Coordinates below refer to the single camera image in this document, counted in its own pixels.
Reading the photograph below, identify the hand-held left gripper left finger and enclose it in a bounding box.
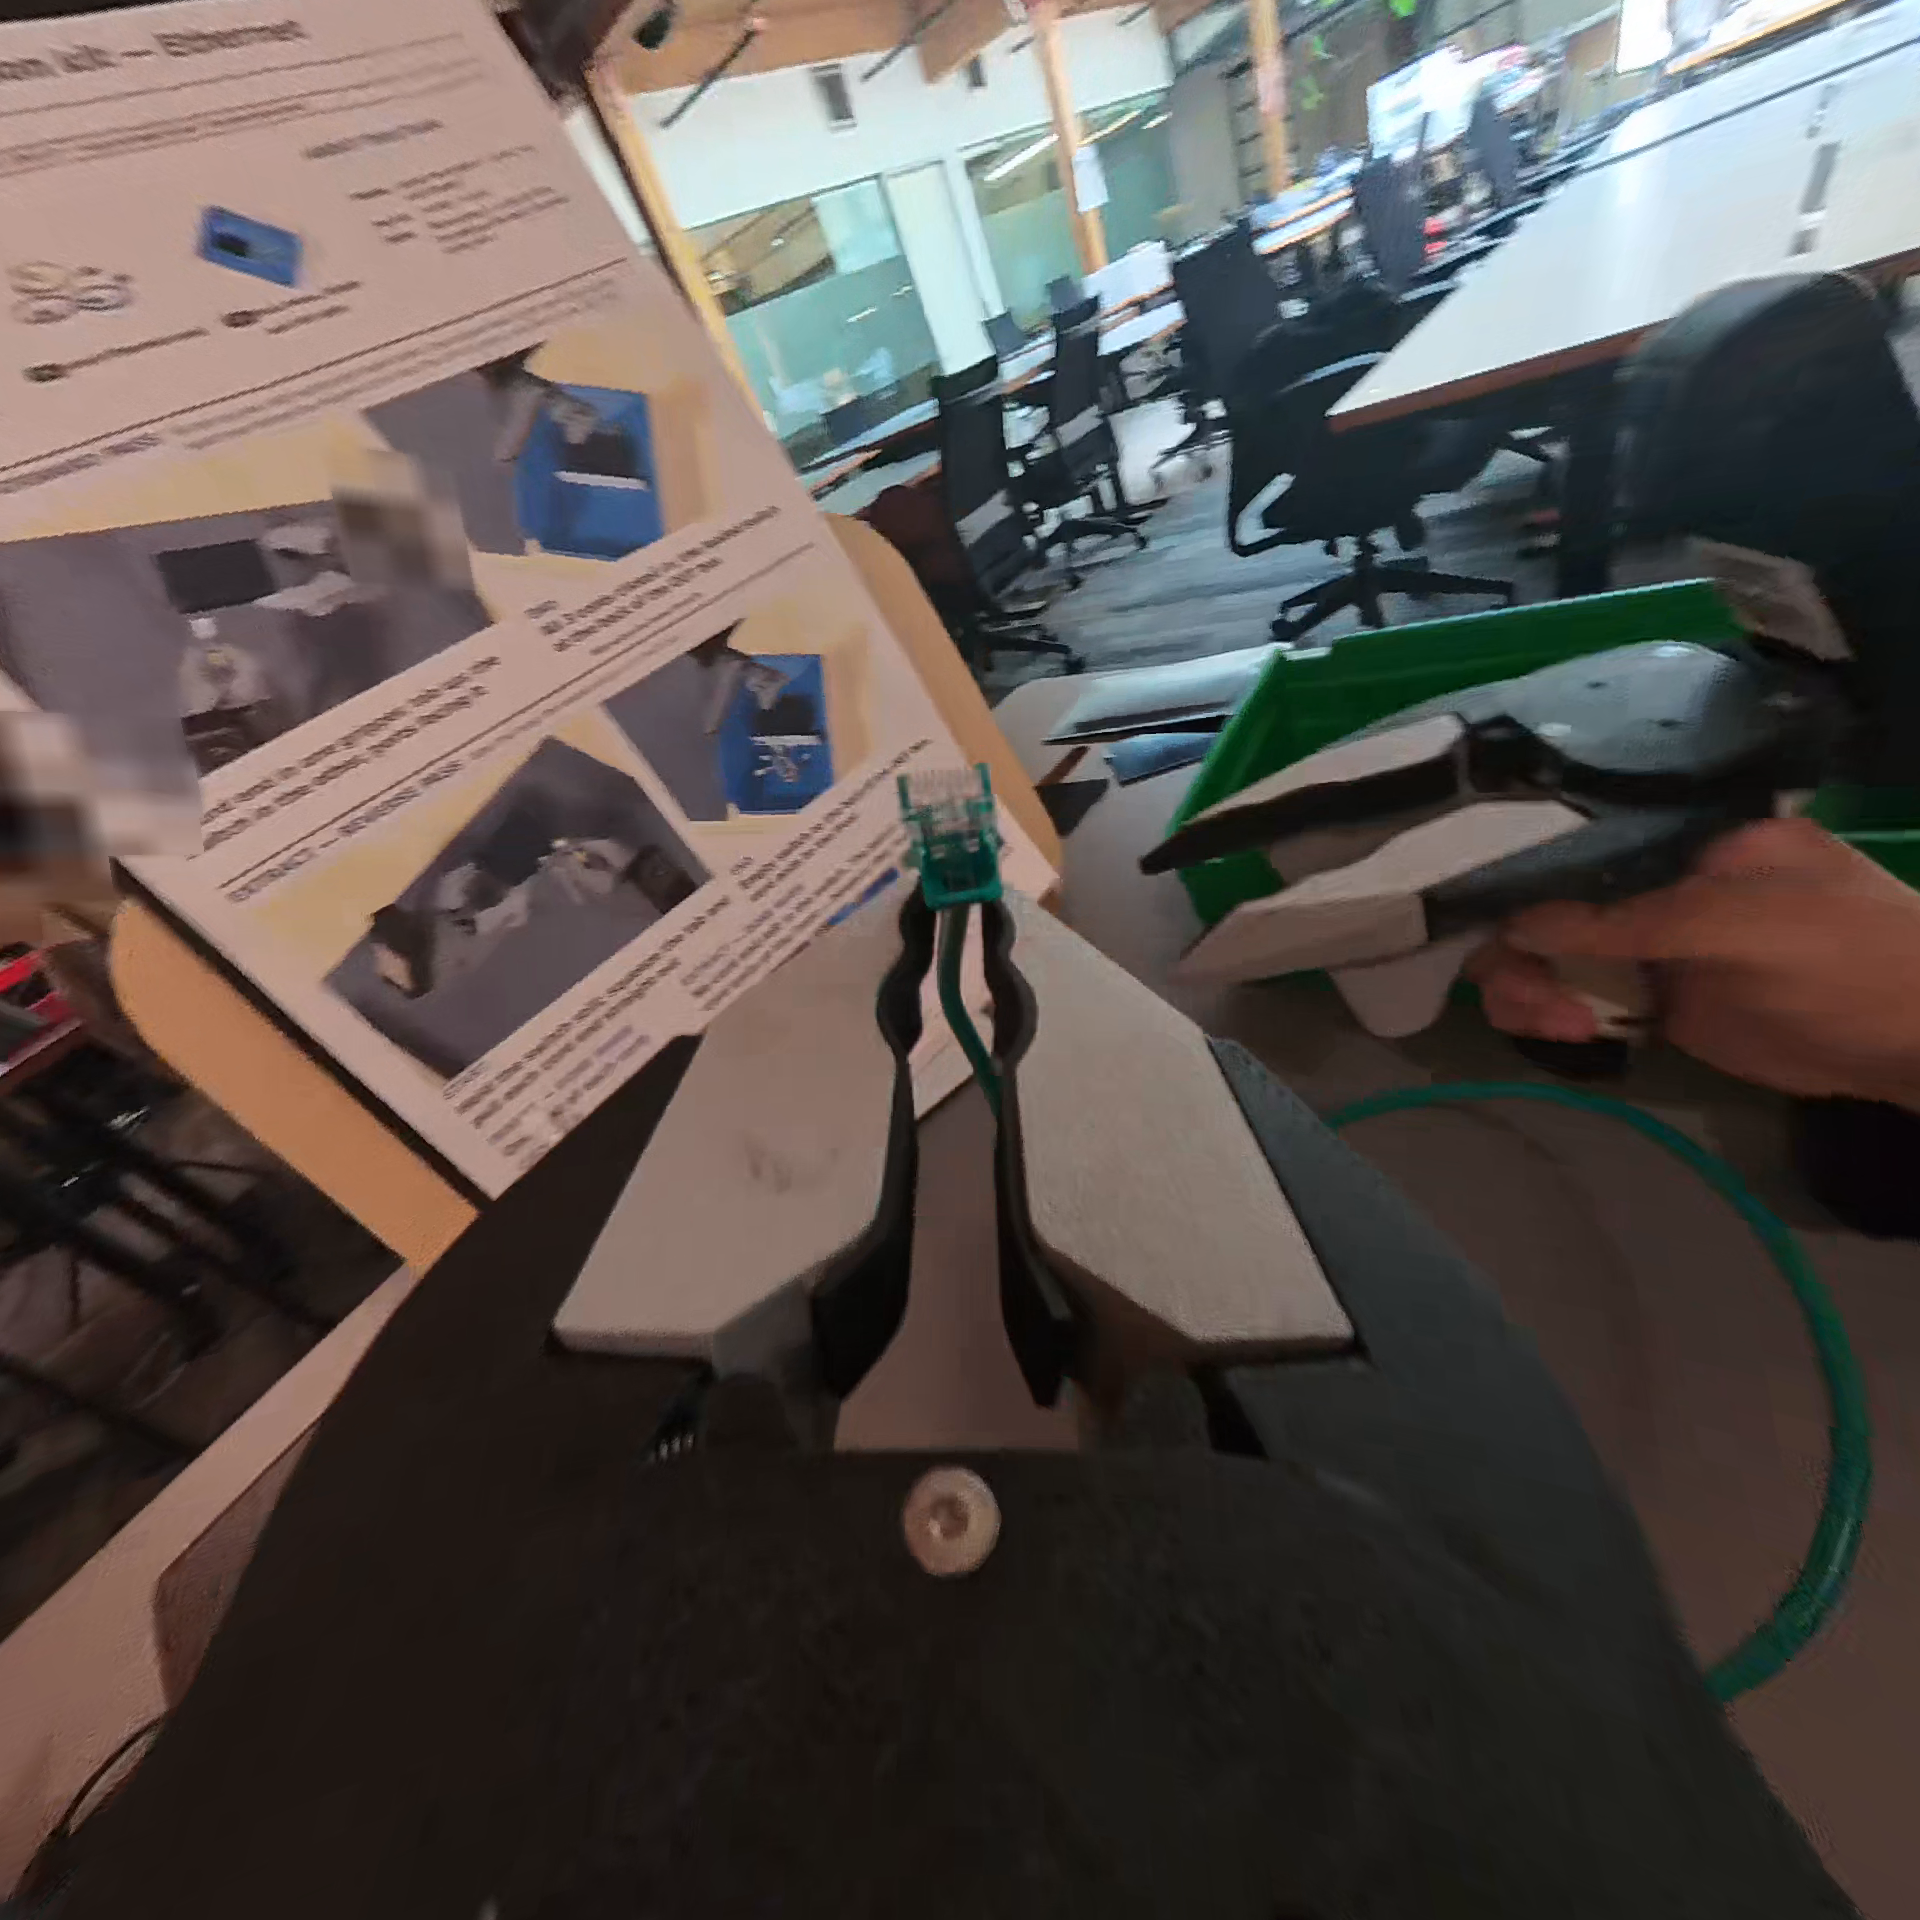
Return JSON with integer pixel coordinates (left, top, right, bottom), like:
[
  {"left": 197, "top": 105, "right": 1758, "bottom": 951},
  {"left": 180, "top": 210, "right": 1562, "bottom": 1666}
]
[{"left": 551, "top": 884, "right": 920, "bottom": 1402}]

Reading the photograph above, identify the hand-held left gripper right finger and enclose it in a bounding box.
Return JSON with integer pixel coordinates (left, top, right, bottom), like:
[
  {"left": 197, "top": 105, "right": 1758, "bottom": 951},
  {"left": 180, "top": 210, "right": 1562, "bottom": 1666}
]
[{"left": 988, "top": 896, "right": 1356, "bottom": 1404}]

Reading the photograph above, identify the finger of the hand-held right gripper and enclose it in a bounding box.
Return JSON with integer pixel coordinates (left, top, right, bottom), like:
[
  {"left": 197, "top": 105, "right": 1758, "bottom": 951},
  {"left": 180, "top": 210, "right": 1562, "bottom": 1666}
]
[
  {"left": 1141, "top": 713, "right": 1592, "bottom": 878},
  {"left": 1176, "top": 815, "right": 1589, "bottom": 1041}
]

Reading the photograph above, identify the green plastic bin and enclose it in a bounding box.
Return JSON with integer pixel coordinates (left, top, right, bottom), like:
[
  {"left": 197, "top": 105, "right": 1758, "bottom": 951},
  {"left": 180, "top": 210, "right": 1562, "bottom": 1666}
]
[{"left": 1167, "top": 576, "right": 1920, "bottom": 985}]

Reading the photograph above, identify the green ethernet cable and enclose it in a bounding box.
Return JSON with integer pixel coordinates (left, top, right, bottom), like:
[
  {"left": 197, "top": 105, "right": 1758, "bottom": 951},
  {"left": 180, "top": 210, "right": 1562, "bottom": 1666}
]
[{"left": 895, "top": 762, "right": 1873, "bottom": 1705}]

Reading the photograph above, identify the person's right hand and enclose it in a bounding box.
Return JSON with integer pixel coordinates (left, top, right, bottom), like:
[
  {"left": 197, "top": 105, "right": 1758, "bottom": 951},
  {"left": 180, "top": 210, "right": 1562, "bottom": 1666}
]
[{"left": 1462, "top": 817, "right": 1920, "bottom": 1116}]

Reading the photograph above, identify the grey flat panel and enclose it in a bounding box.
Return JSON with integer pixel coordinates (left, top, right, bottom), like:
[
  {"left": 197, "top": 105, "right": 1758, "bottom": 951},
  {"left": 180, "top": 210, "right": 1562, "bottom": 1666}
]
[{"left": 1042, "top": 668, "right": 1280, "bottom": 748}]

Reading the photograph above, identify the black office chair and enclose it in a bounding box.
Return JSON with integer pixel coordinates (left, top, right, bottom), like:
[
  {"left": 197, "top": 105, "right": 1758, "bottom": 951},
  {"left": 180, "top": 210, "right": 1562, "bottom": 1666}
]
[
  {"left": 1034, "top": 294, "right": 1153, "bottom": 560},
  {"left": 1226, "top": 321, "right": 1517, "bottom": 647},
  {"left": 927, "top": 356, "right": 1085, "bottom": 681}
]

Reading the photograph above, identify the instruction sheet on stand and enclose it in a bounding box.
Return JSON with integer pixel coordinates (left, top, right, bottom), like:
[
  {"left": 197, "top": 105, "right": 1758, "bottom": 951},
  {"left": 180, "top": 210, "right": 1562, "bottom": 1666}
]
[{"left": 104, "top": 516, "right": 1069, "bottom": 1278}]

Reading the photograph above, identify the white office table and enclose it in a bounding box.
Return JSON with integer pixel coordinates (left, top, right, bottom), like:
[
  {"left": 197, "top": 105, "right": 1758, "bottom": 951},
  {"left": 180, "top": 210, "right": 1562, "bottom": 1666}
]
[{"left": 1328, "top": 24, "right": 1920, "bottom": 442}]

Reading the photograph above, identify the printed instruction sheet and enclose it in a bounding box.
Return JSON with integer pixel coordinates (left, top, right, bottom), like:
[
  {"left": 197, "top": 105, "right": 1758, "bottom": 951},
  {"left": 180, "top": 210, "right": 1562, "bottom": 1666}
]
[{"left": 0, "top": 0, "right": 1061, "bottom": 1202}]

